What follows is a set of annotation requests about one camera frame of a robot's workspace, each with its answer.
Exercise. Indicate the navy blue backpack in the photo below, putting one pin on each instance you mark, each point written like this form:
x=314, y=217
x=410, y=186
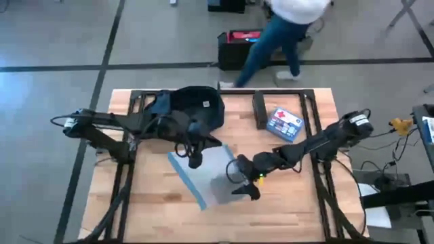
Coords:
x=203, y=101

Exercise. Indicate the black coloured marker case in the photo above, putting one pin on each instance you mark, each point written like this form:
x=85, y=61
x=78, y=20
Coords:
x=260, y=110

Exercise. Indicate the blue first aid kit box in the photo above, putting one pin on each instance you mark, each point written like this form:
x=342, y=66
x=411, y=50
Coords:
x=285, y=124

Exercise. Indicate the person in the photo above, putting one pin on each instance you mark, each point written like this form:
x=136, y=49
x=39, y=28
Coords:
x=271, y=44

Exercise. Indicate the grey metal stand leg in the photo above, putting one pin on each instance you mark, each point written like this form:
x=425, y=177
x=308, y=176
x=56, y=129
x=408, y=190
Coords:
x=401, y=13

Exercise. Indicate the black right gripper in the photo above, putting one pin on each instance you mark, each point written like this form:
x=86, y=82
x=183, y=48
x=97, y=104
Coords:
x=262, y=166

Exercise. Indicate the black box on floor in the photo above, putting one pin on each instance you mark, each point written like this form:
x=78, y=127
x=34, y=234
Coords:
x=225, y=6

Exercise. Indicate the white paper sheet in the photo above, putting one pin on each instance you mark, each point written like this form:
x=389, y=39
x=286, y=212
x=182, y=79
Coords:
x=378, y=218

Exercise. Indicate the white and blue booklet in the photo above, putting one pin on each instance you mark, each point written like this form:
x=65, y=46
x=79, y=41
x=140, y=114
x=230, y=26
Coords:
x=430, y=130

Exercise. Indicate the black toolbox with red lid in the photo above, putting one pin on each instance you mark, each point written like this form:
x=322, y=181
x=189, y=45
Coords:
x=230, y=51

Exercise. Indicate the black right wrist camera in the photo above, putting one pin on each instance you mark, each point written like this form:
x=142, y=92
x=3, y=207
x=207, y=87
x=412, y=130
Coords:
x=247, y=192

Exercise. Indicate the grey computer stand base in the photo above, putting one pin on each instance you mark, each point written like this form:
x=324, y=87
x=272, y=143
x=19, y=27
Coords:
x=306, y=42

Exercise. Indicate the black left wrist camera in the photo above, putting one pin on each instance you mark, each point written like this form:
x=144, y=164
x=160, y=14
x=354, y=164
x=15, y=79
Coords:
x=195, y=160

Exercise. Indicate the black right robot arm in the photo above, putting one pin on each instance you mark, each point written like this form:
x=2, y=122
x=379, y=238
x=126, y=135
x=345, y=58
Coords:
x=315, y=144

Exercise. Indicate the black power adapter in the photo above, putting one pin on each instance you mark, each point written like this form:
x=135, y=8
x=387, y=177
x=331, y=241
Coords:
x=384, y=179

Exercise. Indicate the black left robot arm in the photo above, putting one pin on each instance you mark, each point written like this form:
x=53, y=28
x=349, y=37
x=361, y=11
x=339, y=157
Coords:
x=108, y=120

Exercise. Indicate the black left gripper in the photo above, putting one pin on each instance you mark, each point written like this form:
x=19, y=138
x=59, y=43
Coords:
x=179, y=128

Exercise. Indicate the white mesh pouch blue trim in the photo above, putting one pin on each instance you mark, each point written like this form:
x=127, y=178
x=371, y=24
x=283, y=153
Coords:
x=203, y=176

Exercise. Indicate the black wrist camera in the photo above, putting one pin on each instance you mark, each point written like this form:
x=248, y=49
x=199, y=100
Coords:
x=247, y=192
x=195, y=160

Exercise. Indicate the black metal bar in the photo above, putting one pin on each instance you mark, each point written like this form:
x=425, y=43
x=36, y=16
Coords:
x=396, y=196

